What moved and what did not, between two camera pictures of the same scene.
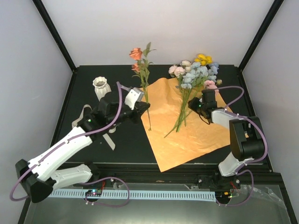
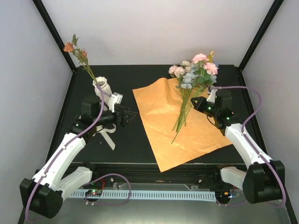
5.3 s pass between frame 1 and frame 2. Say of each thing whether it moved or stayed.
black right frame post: stayed
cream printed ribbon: stayed
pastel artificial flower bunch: stayed
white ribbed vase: stayed
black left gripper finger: moved
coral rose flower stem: moved
